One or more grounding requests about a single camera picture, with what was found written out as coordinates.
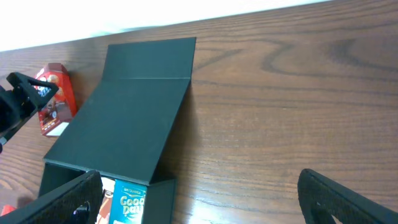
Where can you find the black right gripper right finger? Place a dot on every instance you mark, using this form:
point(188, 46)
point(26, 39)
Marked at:
point(323, 200)

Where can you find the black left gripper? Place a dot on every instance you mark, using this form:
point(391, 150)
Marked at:
point(19, 104)

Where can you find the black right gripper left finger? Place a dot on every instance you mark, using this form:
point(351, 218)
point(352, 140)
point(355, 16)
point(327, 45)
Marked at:
point(77, 201)

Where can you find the red Hello Panda box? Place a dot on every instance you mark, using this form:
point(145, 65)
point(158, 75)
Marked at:
point(61, 109)

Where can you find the teal Chunkies cookie box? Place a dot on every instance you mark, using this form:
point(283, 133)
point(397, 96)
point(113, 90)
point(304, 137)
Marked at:
point(128, 203)

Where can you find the red Hacks candy bag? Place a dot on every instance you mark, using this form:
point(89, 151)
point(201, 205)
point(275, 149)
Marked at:
point(7, 209)

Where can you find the dark green open box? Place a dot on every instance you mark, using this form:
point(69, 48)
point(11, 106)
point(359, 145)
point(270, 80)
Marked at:
point(121, 130)

